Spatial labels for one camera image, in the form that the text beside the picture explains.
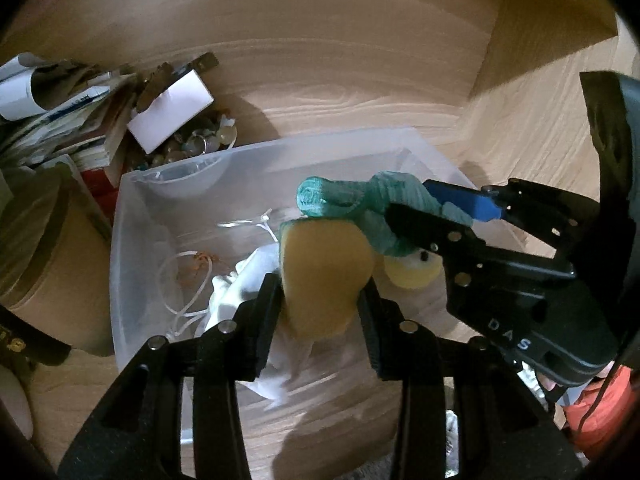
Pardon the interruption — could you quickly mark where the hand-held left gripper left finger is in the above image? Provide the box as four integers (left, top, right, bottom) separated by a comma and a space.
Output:
57, 272, 286, 480

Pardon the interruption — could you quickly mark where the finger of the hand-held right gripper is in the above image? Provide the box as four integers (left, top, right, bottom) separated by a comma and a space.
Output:
384, 202, 577, 312
424, 178, 602, 267

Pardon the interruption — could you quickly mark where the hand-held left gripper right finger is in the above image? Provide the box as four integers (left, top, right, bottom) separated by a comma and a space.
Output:
355, 285, 586, 480

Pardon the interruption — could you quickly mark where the teal knitted cloth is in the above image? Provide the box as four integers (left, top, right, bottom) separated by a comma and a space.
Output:
296, 171, 474, 259

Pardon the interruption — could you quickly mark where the clear plastic storage bin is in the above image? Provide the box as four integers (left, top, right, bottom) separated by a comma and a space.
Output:
109, 127, 526, 448

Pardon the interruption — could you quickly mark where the white cloth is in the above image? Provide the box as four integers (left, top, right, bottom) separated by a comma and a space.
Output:
209, 244, 323, 402

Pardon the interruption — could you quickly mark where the orange garment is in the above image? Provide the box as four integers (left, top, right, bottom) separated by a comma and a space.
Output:
564, 364, 640, 462

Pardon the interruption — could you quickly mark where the pile of small trinkets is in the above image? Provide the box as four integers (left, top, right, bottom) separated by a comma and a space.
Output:
134, 104, 241, 173

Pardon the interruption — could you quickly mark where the red box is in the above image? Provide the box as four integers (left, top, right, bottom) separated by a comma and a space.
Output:
80, 169, 122, 228

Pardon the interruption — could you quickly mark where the round cardboard box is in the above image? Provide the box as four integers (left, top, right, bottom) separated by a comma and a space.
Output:
0, 164, 119, 359

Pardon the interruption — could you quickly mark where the white card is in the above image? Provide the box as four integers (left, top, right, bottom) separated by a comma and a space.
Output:
126, 71, 214, 154

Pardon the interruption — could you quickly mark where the stack of papers and books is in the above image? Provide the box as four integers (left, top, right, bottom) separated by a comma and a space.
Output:
0, 52, 148, 172

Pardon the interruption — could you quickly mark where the black cable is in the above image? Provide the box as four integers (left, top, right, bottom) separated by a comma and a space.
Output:
574, 360, 626, 438

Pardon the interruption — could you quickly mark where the white string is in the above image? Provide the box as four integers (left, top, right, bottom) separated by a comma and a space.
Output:
156, 214, 282, 337

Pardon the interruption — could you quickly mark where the black strap with gold print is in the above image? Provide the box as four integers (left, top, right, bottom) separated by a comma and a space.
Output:
0, 304, 74, 367

